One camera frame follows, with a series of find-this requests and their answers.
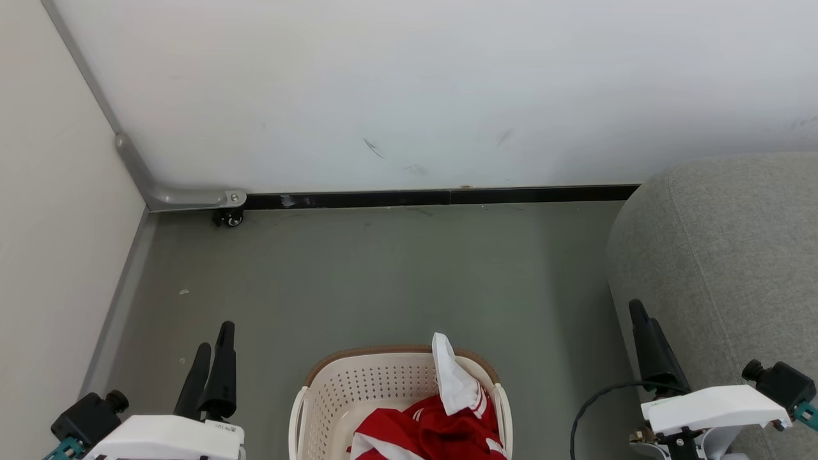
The teal right camera connector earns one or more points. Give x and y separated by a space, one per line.
808 414

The teal camera connector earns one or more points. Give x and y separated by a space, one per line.
62 450
808 414

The grey fabric sofa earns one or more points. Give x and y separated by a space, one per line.
735 255

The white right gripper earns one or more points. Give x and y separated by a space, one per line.
709 409

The red and white jersey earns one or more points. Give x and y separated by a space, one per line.
441 428

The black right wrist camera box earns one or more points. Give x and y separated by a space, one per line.
779 383

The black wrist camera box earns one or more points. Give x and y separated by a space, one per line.
86 418
779 383

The cream perforated laundry basket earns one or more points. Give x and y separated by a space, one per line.
358 390

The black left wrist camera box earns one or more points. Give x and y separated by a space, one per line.
86 418

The black baseboard strip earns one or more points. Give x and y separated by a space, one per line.
447 196

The teal left camera connector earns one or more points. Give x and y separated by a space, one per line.
62 450

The grey partition floor rail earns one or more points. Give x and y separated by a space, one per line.
121 300

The small black caster wheel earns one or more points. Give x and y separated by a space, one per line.
231 218

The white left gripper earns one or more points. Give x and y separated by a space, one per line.
166 437

